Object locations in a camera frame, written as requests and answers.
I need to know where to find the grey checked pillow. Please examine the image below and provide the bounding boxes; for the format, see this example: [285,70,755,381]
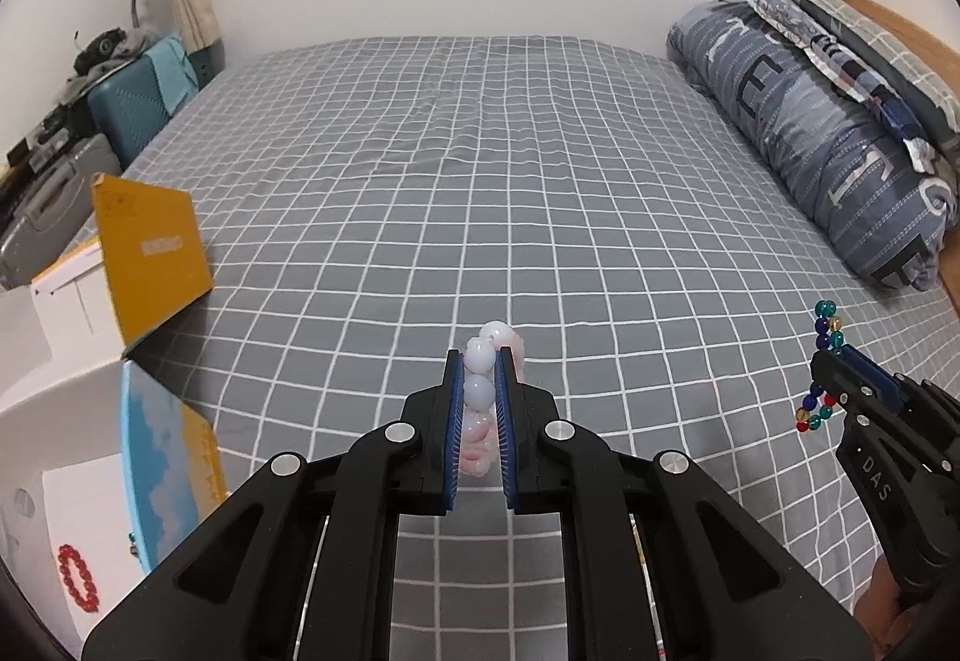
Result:
[775,0,960,131]

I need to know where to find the multicolour bead bracelet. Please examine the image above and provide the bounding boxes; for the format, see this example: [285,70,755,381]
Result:
[794,300,848,434]

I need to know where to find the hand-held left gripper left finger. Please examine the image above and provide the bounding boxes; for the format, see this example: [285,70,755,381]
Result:
[81,347,463,661]

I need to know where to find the white cardboard box blue yellow flaps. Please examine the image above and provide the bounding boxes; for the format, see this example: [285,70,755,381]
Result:
[0,173,230,659]

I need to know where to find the pink white bead bracelet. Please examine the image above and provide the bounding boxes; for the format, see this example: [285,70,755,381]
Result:
[459,320,527,482]

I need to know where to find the grey checked bed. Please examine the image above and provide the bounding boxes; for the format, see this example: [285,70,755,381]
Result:
[120,35,960,623]

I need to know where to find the grey hard case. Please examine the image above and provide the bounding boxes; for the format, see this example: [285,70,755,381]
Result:
[0,132,125,292]

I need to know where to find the teal suitcase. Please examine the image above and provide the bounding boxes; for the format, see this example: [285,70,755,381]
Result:
[88,35,200,165]

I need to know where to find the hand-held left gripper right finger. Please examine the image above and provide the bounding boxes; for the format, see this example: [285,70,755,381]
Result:
[493,346,880,661]

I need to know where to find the person's right hand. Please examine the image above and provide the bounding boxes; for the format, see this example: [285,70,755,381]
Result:
[853,554,925,661]

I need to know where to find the blue grey patterned pillow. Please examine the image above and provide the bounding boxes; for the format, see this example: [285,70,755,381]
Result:
[667,1,960,292]

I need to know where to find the dark blue container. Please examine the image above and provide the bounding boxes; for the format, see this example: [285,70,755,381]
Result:
[187,41,227,94]

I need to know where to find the wooden headboard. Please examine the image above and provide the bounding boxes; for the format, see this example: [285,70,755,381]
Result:
[838,0,960,88]

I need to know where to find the red bead bracelet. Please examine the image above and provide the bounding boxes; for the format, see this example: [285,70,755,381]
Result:
[55,542,103,614]

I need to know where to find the grey cloth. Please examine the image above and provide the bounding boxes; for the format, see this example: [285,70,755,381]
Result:
[112,27,163,60]

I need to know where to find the black bag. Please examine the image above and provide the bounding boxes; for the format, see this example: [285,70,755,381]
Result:
[73,27,128,75]

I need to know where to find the dark desk clutter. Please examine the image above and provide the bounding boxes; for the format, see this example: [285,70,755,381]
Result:
[3,104,92,184]

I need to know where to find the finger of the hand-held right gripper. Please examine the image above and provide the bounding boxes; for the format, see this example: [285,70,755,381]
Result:
[841,344,960,478]
[808,347,902,423]

